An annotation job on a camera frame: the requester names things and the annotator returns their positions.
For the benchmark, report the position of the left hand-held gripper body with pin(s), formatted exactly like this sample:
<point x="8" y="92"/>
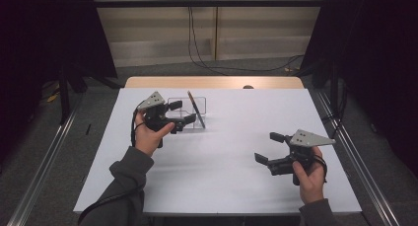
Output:
<point x="157" y="117"/>

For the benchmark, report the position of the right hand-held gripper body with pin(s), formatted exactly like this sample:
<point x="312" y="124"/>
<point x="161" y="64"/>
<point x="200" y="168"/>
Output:
<point x="309" y="139"/>

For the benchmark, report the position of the clear acrylic organizer box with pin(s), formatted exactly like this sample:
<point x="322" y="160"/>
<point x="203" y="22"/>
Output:
<point x="184" y="102"/>

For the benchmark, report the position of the person's left hand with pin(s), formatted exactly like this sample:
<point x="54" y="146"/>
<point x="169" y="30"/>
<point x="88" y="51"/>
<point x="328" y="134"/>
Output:
<point x="148" y="140"/>

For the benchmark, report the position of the person's right hand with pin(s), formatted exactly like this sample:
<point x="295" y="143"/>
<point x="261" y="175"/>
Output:
<point x="312" y="183"/>

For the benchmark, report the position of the dark round table knob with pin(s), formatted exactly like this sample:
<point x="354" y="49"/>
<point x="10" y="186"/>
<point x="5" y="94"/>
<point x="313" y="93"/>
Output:
<point x="248" y="87"/>

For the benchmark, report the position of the small black floor item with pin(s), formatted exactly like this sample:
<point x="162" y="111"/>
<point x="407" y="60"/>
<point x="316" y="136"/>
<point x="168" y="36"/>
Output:
<point x="88" y="129"/>

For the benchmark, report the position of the metal floor rail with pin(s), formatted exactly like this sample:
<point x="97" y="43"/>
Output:
<point x="361" y="160"/>
<point x="42" y="173"/>

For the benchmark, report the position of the black stand post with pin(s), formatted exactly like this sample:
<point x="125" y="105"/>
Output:
<point x="64" y="97"/>

